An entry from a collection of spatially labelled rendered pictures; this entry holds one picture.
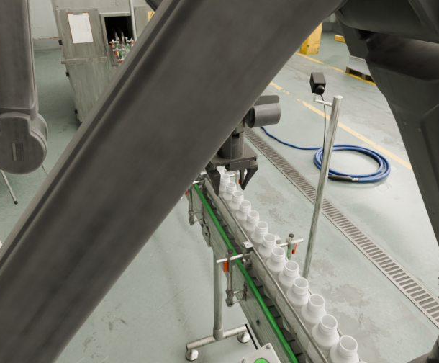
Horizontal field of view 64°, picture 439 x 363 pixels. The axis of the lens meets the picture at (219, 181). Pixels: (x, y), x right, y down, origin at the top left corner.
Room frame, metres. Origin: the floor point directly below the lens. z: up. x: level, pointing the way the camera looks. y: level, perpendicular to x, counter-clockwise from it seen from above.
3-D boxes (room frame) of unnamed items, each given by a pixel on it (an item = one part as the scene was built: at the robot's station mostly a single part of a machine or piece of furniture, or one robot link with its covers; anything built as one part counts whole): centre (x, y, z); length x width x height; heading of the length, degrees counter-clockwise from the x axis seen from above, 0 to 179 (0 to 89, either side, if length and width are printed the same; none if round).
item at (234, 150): (0.66, -0.02, 1.51); 0.10 x 0.07 x 0.07; 110
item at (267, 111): (0.68, -0.06, 1.60); 0.12 x 0.09 x 0.12; 110
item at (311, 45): (8.77, -2.14, 0.55); 0.40 x 0.40 x 1.10; 20
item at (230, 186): (1.05, -0.04, 1.08); 0.06 x 0.06 x 0.17
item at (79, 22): (4.22, 1.55, 1.22); 0.23 x 0.03 x 0.32; 110
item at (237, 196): (0.99, -0.06, 1.08); 0.06 x 0.06 x 0.17
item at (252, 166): (0.67, -0.04, 1.44); 0.07 x 0.07 x 0.09; 20
